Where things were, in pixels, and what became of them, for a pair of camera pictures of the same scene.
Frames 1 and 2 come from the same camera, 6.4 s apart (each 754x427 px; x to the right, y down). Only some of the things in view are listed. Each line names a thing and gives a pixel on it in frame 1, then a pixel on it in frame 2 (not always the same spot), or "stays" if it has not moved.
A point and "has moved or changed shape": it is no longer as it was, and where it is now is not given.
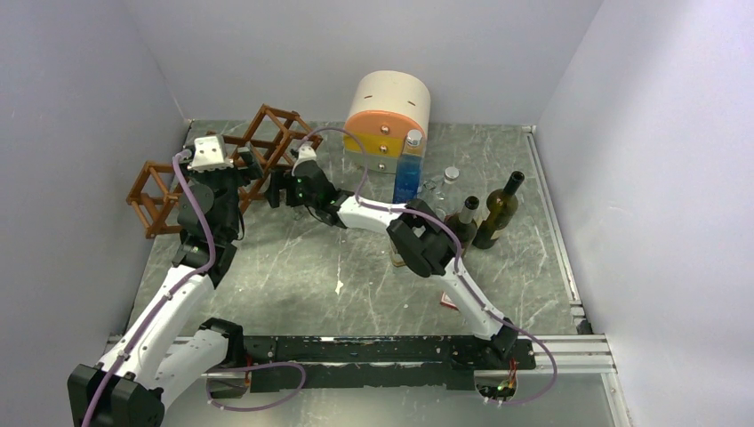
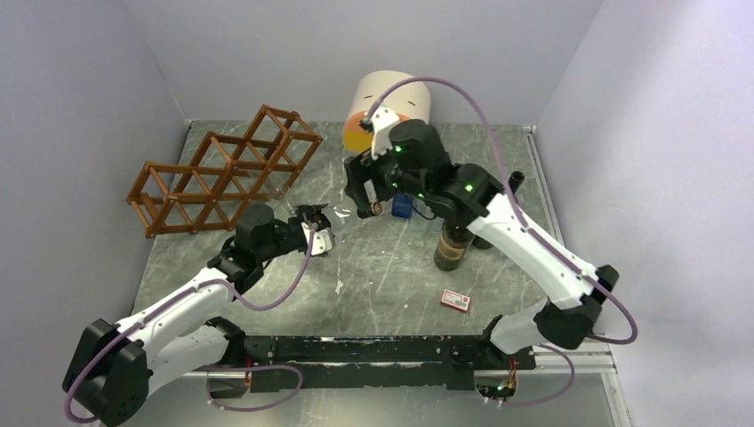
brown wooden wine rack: [268, 141] stays
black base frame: [290, 363] stays
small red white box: [447, 302] stays
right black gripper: [282, 180] to [363, 167]
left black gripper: [250, 171] to [304, 213]
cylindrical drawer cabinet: [387, 106] stays
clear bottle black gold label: [397, 258] has moved or changed shape
